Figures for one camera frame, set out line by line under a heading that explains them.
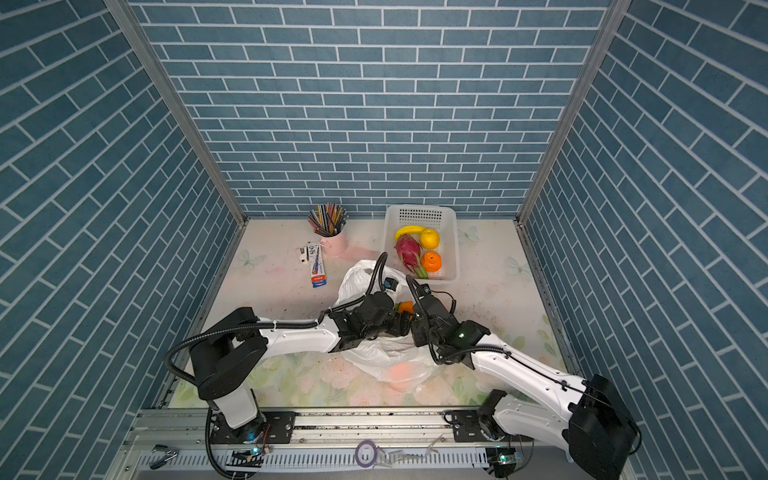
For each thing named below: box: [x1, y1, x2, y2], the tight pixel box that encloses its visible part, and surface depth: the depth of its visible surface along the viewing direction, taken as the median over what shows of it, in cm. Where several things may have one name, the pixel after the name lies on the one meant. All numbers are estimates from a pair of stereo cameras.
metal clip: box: [149, 444, 179, 469], surface depth 71 cm
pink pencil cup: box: [320, 230, 347, 257], surface depth 105 cm
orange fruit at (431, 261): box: [421, 251, 443, 273], surface depth 104 cm
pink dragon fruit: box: [394, 234, 428, 279], surface depth 104 cm
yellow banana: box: [394, 225, 426, 241], surface depth 114 cm
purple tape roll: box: [355, 440, 377, 468], surface depth 72 cm
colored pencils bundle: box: [308, 202, 349, 237], surface depth 104 cm
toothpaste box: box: [307, 242, 327, 288], surface depth 107 cm
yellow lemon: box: [420, 228, 441, 250], surface depth 110 cm
